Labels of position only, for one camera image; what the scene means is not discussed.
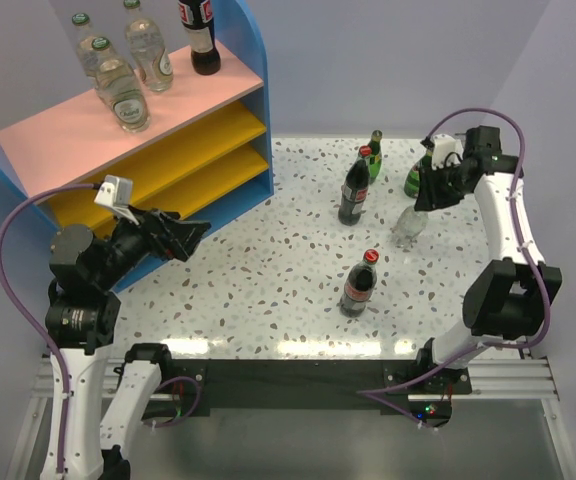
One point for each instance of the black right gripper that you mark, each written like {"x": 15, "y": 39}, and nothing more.
{"x": 429, "y": 197}

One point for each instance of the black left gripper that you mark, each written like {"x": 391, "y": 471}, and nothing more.
{"x": 168, "y": 233}

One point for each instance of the clear soda bottle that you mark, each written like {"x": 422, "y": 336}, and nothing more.
{"x": 88, "y": 57}
{"x": 410, "y": 224}
{"x": 119, "y": 87}

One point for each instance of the cola bottle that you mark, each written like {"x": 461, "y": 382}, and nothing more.
{"x": 359, "y": 285}
{"x": 355, "y": 188}

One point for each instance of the clear soda bottle shelved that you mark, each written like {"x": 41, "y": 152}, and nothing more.
{"x": 147, "y": 47}

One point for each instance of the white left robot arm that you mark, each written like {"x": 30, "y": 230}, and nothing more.
{"x": 88, "y": 325}

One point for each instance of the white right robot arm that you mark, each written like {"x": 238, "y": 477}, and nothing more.
{"x": 508, "y": 306}

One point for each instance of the blue shelf with coloured boards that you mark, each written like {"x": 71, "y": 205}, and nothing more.
{"x": 205, "y": 155}

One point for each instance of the green glass bottle right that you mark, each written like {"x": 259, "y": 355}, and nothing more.
{"x": 412, "y": 182}

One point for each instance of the green glass bottle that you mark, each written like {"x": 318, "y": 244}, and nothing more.
{"x": 375, "y": 159}
{"x": 412, "y": 182}

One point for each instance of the green glass bottle left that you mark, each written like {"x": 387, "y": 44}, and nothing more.
{"x": 375, "y": 159}

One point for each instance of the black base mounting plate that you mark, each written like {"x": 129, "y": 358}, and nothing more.
{"x": 195, "y": 387}

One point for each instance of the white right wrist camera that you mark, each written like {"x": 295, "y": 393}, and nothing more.
{"x": 447, "y": 151}

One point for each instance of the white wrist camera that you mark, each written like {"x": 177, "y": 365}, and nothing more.
{"x": 114, "y": 195}
{"x": 447, "y": 151}

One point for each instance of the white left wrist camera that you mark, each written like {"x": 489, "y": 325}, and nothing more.
{"x": 114, "y": 195}

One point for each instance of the aluminium rail frame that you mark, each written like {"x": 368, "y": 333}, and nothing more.
{"x": 504, "y": 380}

